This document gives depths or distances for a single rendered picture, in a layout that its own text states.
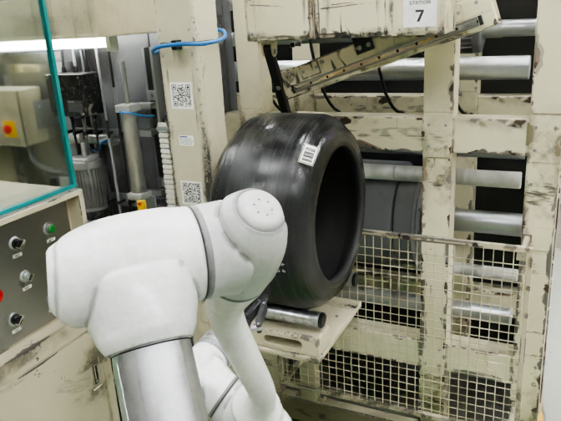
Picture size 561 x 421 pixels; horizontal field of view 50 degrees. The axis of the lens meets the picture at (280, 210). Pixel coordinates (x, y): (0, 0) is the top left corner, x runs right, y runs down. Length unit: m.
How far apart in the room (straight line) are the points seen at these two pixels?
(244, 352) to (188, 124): 0.86
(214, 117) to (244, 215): 1.04
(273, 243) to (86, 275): 0.24
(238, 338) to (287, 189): 0.53
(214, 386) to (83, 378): 0.74
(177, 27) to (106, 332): 1.14
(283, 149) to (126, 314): 0.88
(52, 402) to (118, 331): 1.17
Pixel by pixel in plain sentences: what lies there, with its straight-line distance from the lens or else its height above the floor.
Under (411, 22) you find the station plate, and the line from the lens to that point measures 1.75.
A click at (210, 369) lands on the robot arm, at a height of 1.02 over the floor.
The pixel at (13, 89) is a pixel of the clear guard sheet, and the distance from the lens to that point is 1.71.
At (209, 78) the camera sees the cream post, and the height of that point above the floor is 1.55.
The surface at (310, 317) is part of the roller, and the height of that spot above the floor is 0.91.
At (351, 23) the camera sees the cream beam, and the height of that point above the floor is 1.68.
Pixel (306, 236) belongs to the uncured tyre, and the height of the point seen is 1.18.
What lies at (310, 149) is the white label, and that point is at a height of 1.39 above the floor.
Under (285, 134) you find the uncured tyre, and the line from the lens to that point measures 1.58.
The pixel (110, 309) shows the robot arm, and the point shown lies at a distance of 0.75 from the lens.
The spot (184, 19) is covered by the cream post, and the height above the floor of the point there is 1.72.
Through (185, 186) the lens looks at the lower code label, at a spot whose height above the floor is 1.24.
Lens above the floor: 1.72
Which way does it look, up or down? 18 degrees down
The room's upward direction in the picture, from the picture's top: 3 degrees counter-clockwise
